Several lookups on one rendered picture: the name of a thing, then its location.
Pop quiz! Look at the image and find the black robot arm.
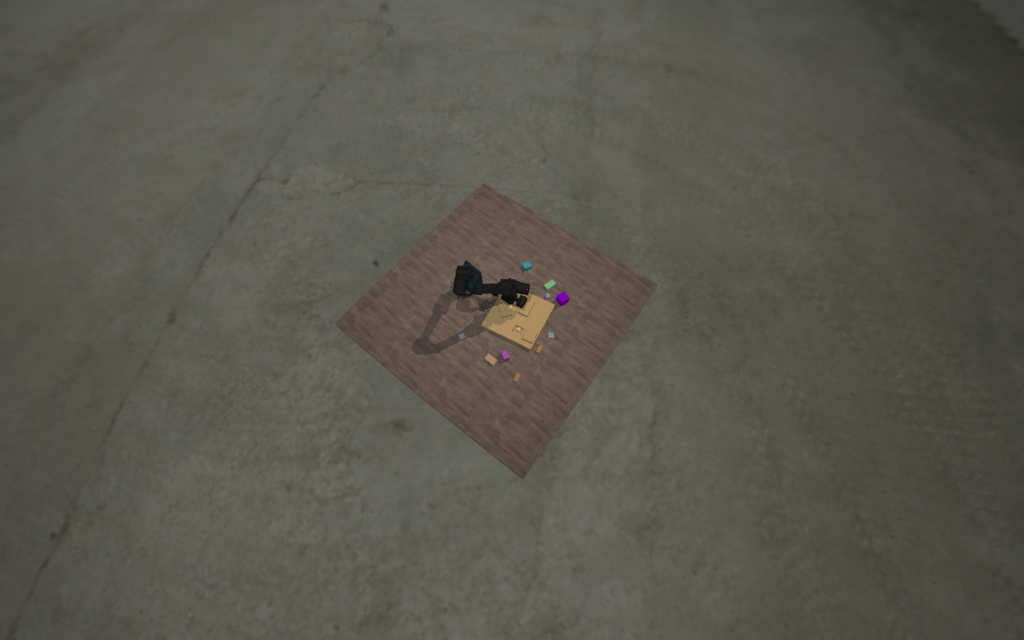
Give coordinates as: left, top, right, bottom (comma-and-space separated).
452, 265, 530, 297

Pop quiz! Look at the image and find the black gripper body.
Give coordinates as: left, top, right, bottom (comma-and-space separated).
492, 293, 527, 308

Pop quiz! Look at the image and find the tan puzzle board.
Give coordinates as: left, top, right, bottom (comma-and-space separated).
481, 293, 555, 351

